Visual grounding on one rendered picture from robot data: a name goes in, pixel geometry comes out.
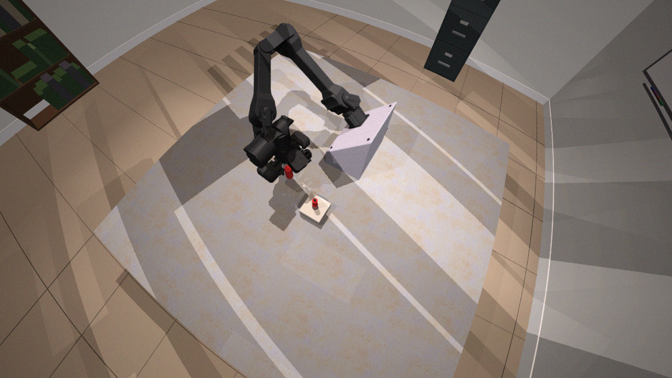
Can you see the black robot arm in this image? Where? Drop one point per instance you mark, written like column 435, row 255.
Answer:
column 270, row 136

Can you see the cream square block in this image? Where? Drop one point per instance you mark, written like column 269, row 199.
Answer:
column 315, row 215

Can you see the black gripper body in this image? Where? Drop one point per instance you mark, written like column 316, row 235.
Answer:
column 271, row 171

